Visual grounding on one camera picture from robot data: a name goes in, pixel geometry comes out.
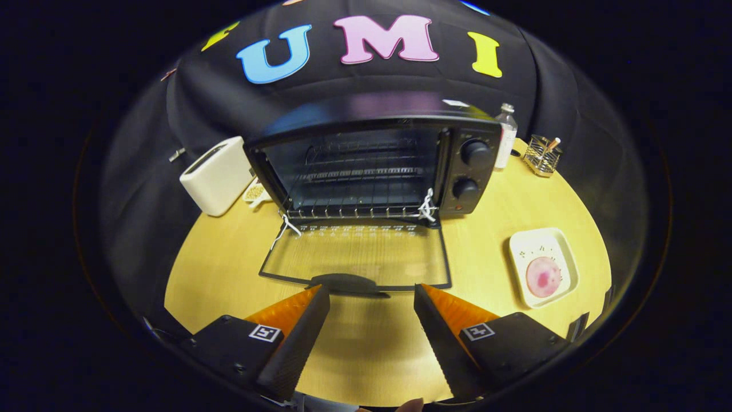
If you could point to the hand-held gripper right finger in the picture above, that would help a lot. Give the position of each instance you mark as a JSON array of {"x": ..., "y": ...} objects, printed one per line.
[{"x": 443, "y": 343}]

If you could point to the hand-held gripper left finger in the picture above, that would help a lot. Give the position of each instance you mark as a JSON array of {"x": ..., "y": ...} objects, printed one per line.
[{"x": 297, "y": 343}]

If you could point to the pink round food slice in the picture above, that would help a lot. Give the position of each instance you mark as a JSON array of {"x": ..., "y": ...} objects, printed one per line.
[{"x": 543, "y": 277}]

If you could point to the cream square plate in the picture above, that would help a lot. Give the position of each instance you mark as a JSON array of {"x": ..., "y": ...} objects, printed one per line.
[{"x": 549, "y": 243}]

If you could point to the black toaster oven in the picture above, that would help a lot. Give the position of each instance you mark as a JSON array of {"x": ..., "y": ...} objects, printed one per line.
[{"x": 469, "y": 171}]

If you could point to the white bread toaster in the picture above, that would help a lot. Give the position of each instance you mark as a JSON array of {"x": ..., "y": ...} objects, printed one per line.
[{"x": 220, "y": 180}]

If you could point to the small mesh strainer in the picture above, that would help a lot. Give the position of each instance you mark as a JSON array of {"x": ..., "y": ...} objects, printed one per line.
[{"x": 255, "y": 193}]

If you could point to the clear plastic bottle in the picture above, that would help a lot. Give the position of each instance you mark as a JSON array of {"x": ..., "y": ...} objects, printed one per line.
[{"x": 506, "y": 137}]

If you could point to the small silver clip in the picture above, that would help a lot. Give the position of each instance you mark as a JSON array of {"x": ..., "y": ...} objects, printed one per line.
[{"x": 177, "y": 154}]

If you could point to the small wooden stick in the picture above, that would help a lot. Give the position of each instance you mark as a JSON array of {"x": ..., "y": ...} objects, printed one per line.
[{"x": 552, "y": 145}]

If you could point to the small red clip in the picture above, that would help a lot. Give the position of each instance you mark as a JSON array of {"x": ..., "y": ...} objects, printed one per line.
[{"x": 168, "y": 74}]

